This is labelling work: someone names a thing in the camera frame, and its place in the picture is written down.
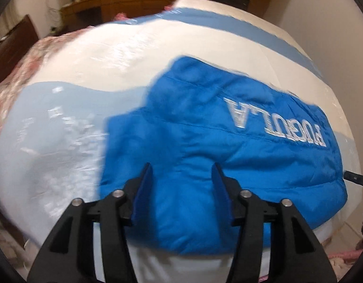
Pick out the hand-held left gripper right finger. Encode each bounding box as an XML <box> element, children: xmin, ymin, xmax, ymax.
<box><xmin>211</xmin><ymin>163</ymin><xmax>337</xmax><ymax>283</ymax></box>

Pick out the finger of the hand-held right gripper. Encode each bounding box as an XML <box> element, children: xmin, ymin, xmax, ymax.
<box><xmin>343</xmin><ymin>170</ymin><xmax>363</xmax><ymax>187</ymax></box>

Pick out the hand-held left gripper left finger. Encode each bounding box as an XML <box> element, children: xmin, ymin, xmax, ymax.
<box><xmin>26</xmin><ymin>163</ymin><xmax>154</xmax><ymax>283</ymax></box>

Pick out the blue puffer jacket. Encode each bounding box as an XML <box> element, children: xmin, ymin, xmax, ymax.
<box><xmin>99</xmin><ymin>56</ymin><xmax>348</xmax><ymax>255</ymax></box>

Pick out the blue and white bedspread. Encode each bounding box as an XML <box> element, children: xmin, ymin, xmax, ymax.
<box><xmin>0</xmin><ymin>0</ymin><xmax>362</xmax><ymax>283</ymax></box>

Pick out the pink floral quilt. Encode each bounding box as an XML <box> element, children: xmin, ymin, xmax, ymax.
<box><xmin>0</xmin><ymin>4</ymin><xmax>173</xmax><ymax>142</ymax></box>

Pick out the wooden desk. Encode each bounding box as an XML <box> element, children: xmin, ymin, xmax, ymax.
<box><xmin>61</xmin><ymin>0</ymin><xmax>120</xmax><ymax>31</ymax></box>

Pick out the dark wooden headboard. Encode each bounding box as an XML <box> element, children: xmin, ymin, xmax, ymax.
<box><xmin>0</xmin><ymin>15</ymin><xmax>40</xmax><ymax>89</ymax></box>

